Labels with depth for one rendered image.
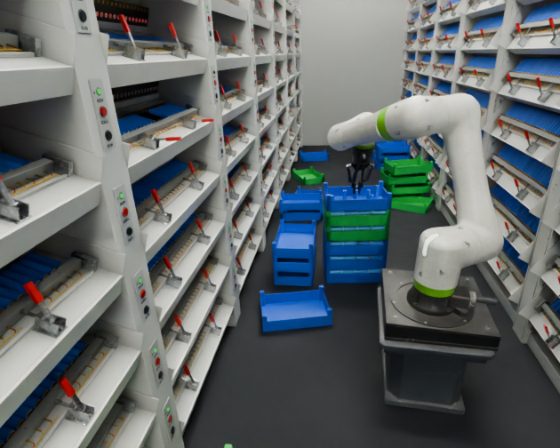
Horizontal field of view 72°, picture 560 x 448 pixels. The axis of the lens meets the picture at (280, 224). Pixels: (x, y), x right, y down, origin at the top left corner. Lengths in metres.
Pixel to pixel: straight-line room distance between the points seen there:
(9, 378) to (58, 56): 0.48
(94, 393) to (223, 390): 0.70
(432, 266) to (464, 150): 0.37
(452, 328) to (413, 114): 0.63
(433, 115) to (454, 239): 0.36
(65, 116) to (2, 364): 0.40
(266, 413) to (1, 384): 0.92
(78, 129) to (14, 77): 0.16
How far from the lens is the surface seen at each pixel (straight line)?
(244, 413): 1.43
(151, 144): 0.98
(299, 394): 1.47
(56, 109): 0.78
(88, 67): 0.77
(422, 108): 1.21
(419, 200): 3.13
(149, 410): 1.08
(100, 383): 0.89
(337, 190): 2.00
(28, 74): 0.66
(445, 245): 1.19
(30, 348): 0.71
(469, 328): 1.29
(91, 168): 0.77
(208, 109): 1.39
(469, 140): 1.32
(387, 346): 1.25
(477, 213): 1.31
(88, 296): 0.79
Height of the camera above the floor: 1.09
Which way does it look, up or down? 24 degrees down
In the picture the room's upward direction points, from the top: 2 degrees counter-clockwise
